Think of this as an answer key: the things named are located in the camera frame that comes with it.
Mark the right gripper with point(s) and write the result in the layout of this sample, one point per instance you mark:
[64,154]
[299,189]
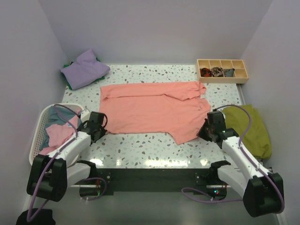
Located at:
[200,132]

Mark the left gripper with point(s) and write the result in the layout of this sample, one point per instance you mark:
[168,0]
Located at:
[102,131]

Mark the salmon pink t-shirt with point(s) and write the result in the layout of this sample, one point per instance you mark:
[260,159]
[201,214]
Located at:
[177,108]

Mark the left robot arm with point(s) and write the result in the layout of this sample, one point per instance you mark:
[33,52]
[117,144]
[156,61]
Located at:
[52,174]

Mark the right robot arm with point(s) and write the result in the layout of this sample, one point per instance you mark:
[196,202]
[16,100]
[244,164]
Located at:
[262,192]

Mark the light pink t-shirt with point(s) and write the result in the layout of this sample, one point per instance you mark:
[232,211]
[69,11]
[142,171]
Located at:
[57,133]

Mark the grey blue t-shirt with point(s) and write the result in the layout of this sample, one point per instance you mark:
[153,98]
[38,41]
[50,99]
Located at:
[59,112]

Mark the olive green t-shirt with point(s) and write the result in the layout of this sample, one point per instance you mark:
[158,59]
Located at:
[256,139]

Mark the brown patterned rolled sock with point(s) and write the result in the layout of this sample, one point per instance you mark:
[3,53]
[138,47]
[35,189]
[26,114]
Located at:
[217,72]

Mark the red black rolled sock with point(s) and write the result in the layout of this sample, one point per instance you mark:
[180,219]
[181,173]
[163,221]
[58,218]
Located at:
[205,72]

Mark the grey rolled sock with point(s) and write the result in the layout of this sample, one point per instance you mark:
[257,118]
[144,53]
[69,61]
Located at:
[229,72]

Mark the folded lilac t-shirt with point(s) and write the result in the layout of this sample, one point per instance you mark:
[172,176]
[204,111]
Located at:
[84,70]

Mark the wooden compartment tray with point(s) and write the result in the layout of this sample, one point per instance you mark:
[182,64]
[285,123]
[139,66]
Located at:
[240,75]

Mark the white laundry basket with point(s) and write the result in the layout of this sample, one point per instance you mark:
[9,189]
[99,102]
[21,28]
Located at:
[39,134]

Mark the black object bottom left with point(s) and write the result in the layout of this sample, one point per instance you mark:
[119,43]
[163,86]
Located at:
[44,217]

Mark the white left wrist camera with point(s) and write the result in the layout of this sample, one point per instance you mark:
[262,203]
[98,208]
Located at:
[85,115]

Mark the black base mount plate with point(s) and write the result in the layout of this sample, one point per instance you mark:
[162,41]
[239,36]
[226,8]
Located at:
[153,180]

